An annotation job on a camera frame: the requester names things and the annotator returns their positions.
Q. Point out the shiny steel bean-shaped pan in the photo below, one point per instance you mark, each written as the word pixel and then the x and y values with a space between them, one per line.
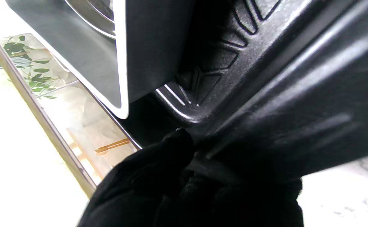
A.
pixel 95 14

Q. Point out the black patterned baking tray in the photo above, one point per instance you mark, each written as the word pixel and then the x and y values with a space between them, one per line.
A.
pixel 266 94

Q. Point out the silver rectangular baking tin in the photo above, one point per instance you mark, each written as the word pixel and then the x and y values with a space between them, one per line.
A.
pixel 102 53

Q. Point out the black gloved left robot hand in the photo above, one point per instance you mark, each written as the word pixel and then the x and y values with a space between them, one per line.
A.
pixel 158 186

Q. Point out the printed room scene backdrop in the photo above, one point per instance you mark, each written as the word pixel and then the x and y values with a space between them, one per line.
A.
pixel 76 104

